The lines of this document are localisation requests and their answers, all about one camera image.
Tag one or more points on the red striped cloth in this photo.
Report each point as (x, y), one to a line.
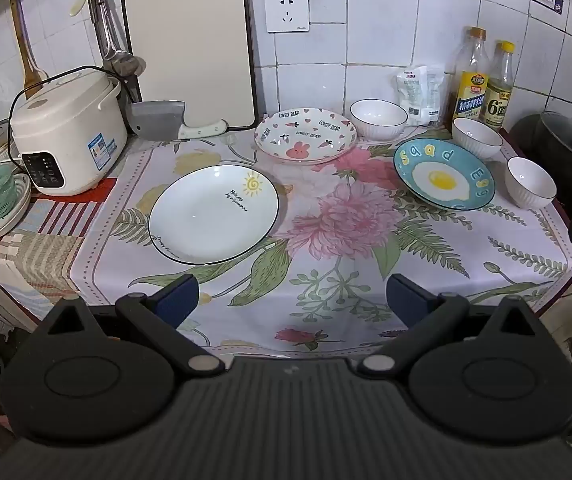
(46, 250)

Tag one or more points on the clear vinegar bottle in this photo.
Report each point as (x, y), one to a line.
(498, 95)

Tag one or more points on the cooking oil bottle yellow label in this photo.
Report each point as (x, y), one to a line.
(470, 90)

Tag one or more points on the white cutting board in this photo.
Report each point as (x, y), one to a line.
(191, 45)

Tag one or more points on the white wall socket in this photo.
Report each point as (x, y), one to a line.
(287, 10)

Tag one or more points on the white plate with sun print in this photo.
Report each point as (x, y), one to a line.
(206, 220)

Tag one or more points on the blue fried egg plate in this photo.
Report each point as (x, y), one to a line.
(440, 175)

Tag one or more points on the white plastic seasoning bag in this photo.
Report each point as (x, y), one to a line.
(420, 95)

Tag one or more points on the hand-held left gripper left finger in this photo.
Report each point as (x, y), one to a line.
(182, 300)

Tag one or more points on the black wok with glass lid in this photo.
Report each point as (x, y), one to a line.
(560, 155)

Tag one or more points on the blue wall sticker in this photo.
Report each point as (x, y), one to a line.
(548, 1)

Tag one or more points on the white bowl with dark rim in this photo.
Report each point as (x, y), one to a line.
(476, 137)
(378, 120)
(530, 185)

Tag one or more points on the wooden spatula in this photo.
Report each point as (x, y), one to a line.
(28, 65)

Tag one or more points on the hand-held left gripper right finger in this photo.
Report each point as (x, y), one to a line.
(405, 301)

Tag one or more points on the hanging metal ladle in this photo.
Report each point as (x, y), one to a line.
(116, 60)

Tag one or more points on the floral tablecloth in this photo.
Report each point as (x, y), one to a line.
(341, 240)

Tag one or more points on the white rice cooker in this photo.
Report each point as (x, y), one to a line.
(66, 130)

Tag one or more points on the pink bunny print plate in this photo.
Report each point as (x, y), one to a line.
(301, 132)

